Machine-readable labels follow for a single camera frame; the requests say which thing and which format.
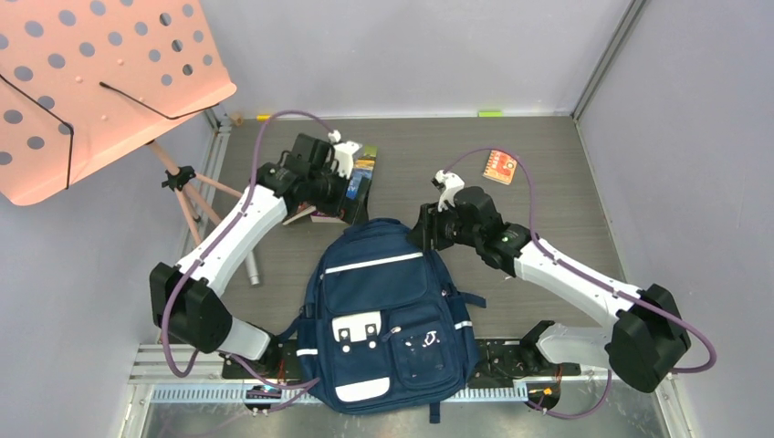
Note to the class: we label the dark Three Days book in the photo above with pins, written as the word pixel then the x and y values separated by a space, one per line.
pixel 302 211

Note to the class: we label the black mounting base plate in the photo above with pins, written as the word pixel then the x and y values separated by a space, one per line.
pixel 501 361

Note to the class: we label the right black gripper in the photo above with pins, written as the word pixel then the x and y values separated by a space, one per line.
pixel 429 226

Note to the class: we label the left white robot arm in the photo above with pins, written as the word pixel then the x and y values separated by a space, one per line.
pixel 186 297

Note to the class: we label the green tape marker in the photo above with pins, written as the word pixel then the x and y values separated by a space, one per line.
pixel 489 114

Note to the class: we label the orange small notebook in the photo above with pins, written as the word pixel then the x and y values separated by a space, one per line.
pixel 500 167

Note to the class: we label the blue Animal Farm book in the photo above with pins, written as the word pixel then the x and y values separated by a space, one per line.
pixel 354 208

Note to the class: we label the aluminium frame rail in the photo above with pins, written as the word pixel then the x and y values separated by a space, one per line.
pixel 216 379

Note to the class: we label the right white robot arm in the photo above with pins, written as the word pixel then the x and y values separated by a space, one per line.
pixel 640 336

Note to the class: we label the navy blue student backpack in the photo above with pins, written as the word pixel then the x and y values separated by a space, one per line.
pixel 383 326

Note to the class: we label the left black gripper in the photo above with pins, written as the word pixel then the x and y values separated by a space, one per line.
pixel 330 171

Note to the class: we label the pink perforated music stand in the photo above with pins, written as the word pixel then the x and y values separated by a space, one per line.
pixel 85 83

